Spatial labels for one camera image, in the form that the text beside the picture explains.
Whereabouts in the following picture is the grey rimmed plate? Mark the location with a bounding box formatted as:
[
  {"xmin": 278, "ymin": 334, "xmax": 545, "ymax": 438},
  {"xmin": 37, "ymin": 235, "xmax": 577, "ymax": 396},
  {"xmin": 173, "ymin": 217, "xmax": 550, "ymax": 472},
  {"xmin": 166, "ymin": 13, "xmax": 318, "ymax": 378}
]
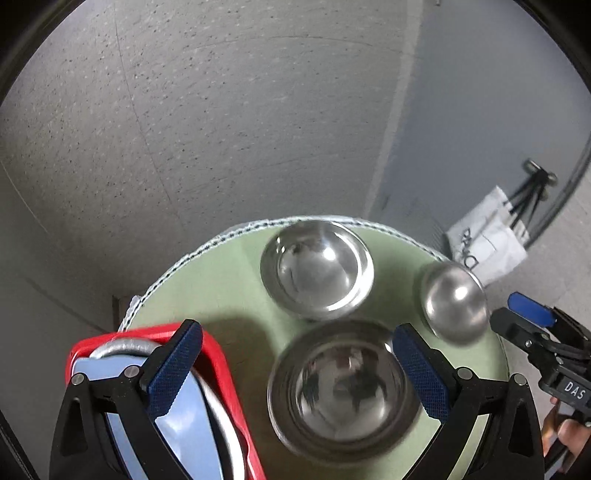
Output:
[{"xmin": 89, "ymin": 339, "xmax": 246, "ymax": 480}]

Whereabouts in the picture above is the large steel bowl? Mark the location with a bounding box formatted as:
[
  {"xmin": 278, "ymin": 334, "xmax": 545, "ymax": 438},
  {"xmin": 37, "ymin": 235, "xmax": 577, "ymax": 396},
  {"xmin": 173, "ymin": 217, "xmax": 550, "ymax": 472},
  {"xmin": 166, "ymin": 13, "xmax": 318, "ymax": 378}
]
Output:
[
  {"xmin": 260, "ymin": 220, "xmax": 374, "ymax": 322},
  {"xmin": 267, "ymin": 320, "xmax": 422, "ymax": 463}
]

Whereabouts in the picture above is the red plastic dish rack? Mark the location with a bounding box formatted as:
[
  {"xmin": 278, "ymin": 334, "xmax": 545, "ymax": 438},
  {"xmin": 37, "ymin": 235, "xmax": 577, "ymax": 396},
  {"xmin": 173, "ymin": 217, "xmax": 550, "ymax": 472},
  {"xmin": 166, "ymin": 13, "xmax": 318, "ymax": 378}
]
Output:
[{"xmin": 69, "ymin": 323, "xmax": 267, "ymax": 480}]

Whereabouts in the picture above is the small steel bowl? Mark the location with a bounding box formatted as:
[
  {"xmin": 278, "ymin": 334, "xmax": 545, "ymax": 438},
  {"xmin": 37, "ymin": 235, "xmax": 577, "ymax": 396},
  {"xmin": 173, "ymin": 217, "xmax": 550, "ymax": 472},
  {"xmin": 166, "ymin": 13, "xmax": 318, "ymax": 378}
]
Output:
[{"xmin": 422, "ymin": 261, "xmax": 490, "ymax": 345}]

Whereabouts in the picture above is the white paper bag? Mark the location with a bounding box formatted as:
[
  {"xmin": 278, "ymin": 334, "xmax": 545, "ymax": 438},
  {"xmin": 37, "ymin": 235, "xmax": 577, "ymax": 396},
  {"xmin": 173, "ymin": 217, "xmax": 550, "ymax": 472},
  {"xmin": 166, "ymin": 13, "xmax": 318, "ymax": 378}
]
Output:
[{"xmin": 445, "ymin": 185, "xmax": 530, "ymax": 288}]

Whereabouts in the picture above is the thin grey cable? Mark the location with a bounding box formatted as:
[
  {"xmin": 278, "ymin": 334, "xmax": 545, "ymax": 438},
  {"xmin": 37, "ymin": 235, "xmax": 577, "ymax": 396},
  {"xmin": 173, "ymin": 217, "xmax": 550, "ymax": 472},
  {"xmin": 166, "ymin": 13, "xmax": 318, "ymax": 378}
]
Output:
[{"xmin": 530, "ymin": 137, "xmax": 591, "ymax": 247}]

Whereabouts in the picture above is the green round table cover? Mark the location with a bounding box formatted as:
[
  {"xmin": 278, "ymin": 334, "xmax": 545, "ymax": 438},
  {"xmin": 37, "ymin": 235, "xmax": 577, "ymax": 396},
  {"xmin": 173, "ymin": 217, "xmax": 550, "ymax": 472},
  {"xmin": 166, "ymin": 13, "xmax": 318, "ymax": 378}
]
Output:
[{"xmin": 117, "ymin": 215, "xmax": 511, "ymax": 480}]

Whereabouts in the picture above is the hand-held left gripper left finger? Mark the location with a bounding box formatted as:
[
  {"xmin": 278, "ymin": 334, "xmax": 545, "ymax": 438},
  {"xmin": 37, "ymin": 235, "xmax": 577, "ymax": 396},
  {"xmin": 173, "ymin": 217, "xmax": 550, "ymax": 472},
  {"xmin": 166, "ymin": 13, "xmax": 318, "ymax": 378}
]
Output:
[{"xmin": 48, "ymin": 318, "xmax": 204, "ymax": 480}]

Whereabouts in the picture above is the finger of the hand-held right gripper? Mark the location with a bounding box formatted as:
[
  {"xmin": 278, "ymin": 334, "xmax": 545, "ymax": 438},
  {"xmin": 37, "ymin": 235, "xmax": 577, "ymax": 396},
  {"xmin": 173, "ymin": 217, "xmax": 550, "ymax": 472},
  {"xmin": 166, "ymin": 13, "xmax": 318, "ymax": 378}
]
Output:
[
  {"xmin": 490, "ymin": 308, "xmax": 557, "ymax": 370},
  {"xmin": 507, "ymin": 292, "xmax": 578, "ymax": 335}
]

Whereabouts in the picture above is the person's right hand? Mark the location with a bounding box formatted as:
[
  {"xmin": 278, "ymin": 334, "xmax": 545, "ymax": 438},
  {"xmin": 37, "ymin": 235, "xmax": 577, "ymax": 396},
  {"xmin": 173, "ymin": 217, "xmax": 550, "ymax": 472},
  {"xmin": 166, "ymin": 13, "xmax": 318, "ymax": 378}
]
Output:
[{"xmin": 541, "ymin": 396, "xmax": 591, "ymax": 474}]

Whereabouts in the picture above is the black tripod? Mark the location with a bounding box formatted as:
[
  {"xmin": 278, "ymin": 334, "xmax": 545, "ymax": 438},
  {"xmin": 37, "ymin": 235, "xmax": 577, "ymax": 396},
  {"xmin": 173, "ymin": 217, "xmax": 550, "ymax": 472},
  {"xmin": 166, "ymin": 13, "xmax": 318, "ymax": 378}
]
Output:
[{"xmin": 507, "ymin": 159, "xmax": 559, "ymax": 232}]

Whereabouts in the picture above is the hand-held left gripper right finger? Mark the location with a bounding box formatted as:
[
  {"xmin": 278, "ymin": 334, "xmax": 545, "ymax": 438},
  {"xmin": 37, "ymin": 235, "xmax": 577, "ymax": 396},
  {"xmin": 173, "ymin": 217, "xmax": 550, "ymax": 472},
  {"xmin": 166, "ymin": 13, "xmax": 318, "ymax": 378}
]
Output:
[{"xmin": 392, "ymin": 323, "xmax": 546, "ymax": 480}]

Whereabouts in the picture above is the light blue plate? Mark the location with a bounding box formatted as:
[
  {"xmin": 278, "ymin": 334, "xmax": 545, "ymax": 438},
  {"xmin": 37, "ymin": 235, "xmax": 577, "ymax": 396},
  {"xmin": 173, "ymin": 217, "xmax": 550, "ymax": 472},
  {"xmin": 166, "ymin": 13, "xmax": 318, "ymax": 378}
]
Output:
[{"xmin": 73, "ymin": 354, "xmax": 223, "ymax": 480}]

